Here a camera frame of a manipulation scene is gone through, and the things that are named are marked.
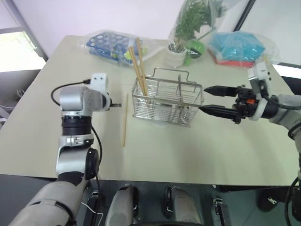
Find grey rounded shape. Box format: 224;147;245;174
164;186;204;226
104;183;140;226

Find black robot body cable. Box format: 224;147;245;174
284;176;301;226

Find metal wire basket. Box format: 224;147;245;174
131;67;204;128

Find black bracket with silver clip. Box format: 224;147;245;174
87;190;101;221
212;197;234;226

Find green plant in white pot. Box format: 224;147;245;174
164;0;228;68

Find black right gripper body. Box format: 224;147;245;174
233;86;260;124

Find dark slanted frame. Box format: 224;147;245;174
232;0;257;33

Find grey window frame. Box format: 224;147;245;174
10;0;49;62

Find metal spoon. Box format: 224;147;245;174
176;74;190;124

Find grey chair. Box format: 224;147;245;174
0;69;49;129

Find bagged blue and red blocks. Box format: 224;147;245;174
207;31;282;69

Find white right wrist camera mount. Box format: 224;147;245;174
248;61;274;121

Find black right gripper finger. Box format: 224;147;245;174
198;105;239;121
204;85;238;97

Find bagged blue tube rack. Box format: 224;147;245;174
79;30;165;69

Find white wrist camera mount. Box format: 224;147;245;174
248;61;274;121
90;73;110;95

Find clear plastic plant bag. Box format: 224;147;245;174
167;0;230;56

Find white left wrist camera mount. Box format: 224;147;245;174
90;73;110;95

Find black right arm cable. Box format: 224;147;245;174
258;80;301;111

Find wooden chopstick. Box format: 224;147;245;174
122;93;129;148
127;46;148;108
135;37;149;108

